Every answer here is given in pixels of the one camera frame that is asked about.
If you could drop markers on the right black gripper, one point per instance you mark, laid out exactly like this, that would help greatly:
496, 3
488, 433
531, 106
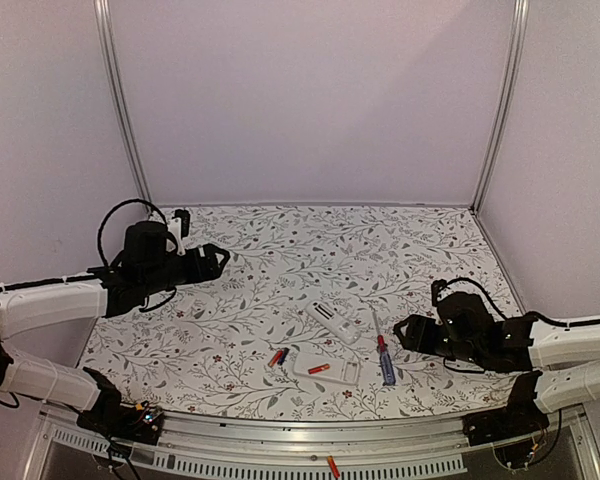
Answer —
415, 332

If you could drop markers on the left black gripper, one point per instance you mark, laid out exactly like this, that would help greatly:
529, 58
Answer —
215, 270

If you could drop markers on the red blue screwdriver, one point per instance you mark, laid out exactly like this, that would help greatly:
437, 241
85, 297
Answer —
385, 362

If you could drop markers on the small white remote control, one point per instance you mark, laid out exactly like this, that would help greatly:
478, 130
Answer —
343, 329

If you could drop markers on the red orange battery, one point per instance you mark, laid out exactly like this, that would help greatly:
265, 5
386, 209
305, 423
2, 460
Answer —
333, 467
318, 369

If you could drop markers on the blue battery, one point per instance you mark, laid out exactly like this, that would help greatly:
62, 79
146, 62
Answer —
283, 356

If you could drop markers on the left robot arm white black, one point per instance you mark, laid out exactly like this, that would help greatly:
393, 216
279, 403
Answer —
32, 305

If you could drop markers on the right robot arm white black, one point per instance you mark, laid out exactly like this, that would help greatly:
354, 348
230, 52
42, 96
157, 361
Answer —
557, 362

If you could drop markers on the floral patterned table mat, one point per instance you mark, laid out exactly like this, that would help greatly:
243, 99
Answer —
206, 351

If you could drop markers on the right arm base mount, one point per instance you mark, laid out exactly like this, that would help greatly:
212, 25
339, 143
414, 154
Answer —
519, 417

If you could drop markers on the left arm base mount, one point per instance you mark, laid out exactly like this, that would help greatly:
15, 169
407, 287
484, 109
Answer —
111, 418

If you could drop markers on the front aluminium rail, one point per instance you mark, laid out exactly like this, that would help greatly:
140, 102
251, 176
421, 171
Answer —
207, 447

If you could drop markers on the left aluminium frame post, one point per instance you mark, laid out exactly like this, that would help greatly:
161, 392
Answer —
113, 72

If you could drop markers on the aluminium frame post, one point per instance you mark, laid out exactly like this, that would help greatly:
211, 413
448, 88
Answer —
505, 99
113, 72

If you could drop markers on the right aluminium frame post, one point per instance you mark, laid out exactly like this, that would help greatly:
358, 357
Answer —
505, 99

